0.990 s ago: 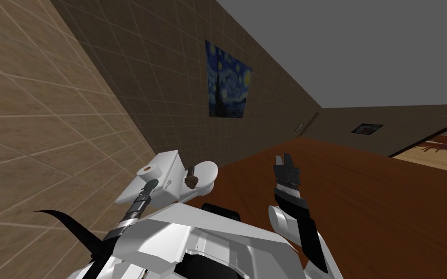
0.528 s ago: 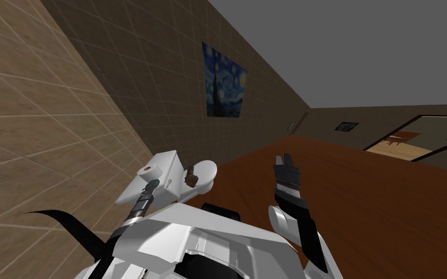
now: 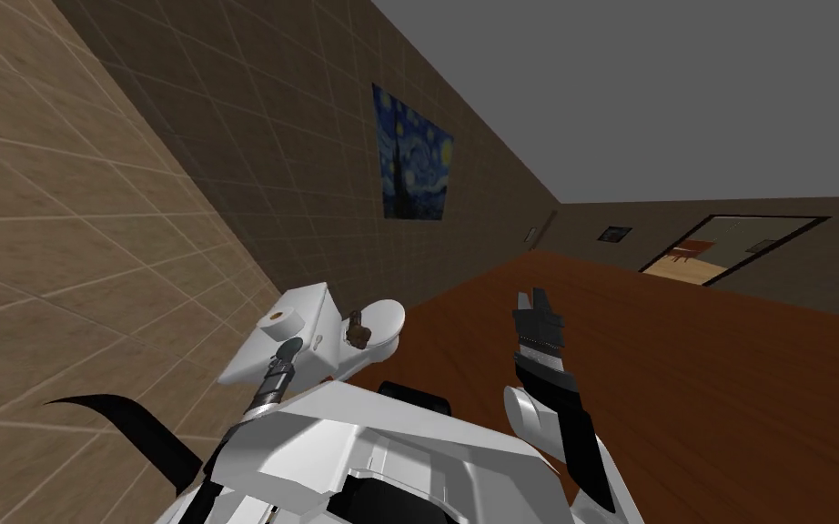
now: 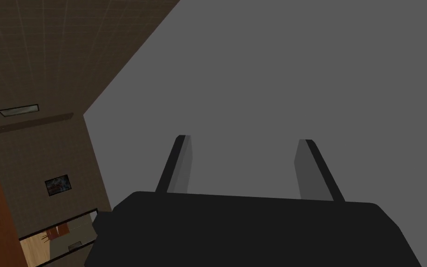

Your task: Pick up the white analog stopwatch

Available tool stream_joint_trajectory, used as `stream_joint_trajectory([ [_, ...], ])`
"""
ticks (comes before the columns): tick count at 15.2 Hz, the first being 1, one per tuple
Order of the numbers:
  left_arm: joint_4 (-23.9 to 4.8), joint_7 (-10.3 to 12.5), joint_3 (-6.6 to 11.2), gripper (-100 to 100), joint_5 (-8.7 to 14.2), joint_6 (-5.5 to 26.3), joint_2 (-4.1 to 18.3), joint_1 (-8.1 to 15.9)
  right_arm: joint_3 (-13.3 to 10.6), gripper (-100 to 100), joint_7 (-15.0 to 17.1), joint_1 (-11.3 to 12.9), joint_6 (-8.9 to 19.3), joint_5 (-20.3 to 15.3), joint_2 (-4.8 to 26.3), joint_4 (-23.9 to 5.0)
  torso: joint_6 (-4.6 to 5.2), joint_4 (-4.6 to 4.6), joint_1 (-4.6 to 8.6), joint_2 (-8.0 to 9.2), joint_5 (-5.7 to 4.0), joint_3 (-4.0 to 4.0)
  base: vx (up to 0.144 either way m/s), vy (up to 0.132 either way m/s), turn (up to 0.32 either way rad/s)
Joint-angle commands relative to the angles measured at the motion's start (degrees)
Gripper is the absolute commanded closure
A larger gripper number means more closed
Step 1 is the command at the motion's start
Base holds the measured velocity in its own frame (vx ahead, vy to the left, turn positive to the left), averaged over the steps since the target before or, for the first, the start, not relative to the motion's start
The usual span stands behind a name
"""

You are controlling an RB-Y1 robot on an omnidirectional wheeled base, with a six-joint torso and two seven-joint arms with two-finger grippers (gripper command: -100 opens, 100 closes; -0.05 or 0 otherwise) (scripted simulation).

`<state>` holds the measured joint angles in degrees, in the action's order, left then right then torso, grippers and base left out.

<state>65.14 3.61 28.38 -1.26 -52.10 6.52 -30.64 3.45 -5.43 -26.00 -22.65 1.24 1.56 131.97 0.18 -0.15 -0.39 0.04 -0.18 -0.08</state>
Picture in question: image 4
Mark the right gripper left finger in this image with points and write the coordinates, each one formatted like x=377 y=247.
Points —
x=176 y=167

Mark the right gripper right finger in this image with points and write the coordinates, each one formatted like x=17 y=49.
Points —
x=315 y=174

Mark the framed wall mirror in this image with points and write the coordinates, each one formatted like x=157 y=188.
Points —
x=59 y=237

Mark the grey wall vent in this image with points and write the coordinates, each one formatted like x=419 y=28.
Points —
x=18 y=109

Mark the dark framed wall picture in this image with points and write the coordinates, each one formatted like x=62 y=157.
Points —
x=58 y=184

